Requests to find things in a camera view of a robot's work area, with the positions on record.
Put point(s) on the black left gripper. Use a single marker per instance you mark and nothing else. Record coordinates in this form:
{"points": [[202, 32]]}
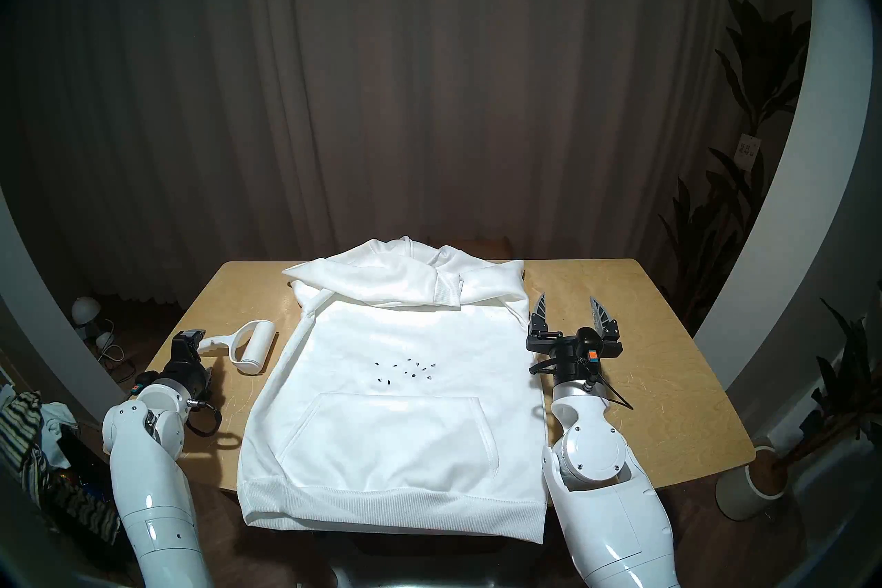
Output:
{"points": [[186, 374]]}

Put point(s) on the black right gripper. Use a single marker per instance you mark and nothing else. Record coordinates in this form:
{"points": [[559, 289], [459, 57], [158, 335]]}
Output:
{"points": [[575, 363]]}

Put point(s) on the white lint roller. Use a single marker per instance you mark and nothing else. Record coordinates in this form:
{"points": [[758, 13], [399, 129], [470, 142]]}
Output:
{"points": [[256, 345]]}

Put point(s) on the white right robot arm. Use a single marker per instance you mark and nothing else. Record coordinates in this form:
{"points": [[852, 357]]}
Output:
{"points": [[599, 462]]}

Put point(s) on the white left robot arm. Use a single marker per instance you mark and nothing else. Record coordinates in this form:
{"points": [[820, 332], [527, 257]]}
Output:
{"points": [[151, 504]]}

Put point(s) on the small white ball lamp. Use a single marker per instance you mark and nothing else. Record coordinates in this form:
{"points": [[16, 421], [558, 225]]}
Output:
{"points": [[104, 340]]}

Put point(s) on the white mushroom lamp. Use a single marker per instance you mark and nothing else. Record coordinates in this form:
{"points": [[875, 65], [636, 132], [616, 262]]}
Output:
{"points": [[84, 310]]}

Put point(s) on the white curved arch pillar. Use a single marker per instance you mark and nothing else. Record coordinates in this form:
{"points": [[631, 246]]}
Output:
{"points": [[792, 214], [48, 332]]}

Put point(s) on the crumpled white cloth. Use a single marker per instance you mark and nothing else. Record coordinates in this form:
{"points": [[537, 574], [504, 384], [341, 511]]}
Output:
{"points": [[56, 421]]}

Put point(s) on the black box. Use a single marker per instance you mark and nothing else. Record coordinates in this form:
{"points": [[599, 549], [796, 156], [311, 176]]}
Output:
{"points": [[83, 462]]}

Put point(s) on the black white striped cloth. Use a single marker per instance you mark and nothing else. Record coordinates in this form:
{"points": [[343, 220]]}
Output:
{"points": [[21, 421]]}

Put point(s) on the white hoodie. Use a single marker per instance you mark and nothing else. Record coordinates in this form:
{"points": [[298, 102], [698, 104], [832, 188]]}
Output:
{"points": [[400, 442]]}

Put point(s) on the white paper plant tag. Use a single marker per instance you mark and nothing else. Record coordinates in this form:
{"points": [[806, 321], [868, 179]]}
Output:
{"points": [[747, 152]]}

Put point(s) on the plant in white pot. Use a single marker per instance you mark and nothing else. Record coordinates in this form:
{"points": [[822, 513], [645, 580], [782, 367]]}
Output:
{"points": [[744, 490]]}

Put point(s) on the brown pleated curtain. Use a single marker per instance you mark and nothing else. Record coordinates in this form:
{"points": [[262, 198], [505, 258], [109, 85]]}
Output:
{"points": [[413, 77]]}

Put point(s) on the tall dark leafy plant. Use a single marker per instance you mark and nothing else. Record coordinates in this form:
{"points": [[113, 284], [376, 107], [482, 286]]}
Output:
{"points": [[758, 63]]}

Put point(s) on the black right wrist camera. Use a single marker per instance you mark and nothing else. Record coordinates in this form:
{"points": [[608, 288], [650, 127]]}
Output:
{"points": [[588, 337]]}

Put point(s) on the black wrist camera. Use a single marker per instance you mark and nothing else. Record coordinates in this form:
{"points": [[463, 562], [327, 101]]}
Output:
{"points": [[588, 337], [146, 380]]}

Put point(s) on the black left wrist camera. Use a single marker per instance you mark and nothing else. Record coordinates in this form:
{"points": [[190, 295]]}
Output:
{"points": [[146, 380]]}

